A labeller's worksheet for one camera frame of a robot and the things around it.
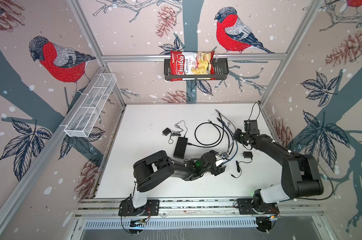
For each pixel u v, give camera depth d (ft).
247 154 3.03
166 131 3.37
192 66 2.88
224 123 3.52
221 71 3.11
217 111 3.75
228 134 3.34
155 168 1.73
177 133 3.32
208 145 3.20
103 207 2.50
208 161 2.16
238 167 2.84
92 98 2.69
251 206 2.39
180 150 3.03
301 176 1.45
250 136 2.29
